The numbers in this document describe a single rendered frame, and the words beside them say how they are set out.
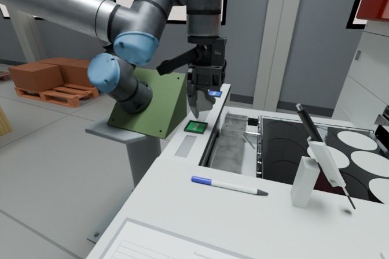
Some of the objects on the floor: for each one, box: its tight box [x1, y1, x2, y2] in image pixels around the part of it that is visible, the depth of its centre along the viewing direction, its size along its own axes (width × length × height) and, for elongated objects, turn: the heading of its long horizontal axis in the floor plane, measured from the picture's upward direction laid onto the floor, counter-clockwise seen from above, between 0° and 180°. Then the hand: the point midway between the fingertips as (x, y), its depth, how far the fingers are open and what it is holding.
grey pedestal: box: [85, 113, 162, 244], centre depth 112 cm, size 51×44×82 cm
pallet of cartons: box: [8, 57, 99, 108], centre depth 328 cm, size 128×88×47 cm
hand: (194, 113), depth 54 cm, fingers closed
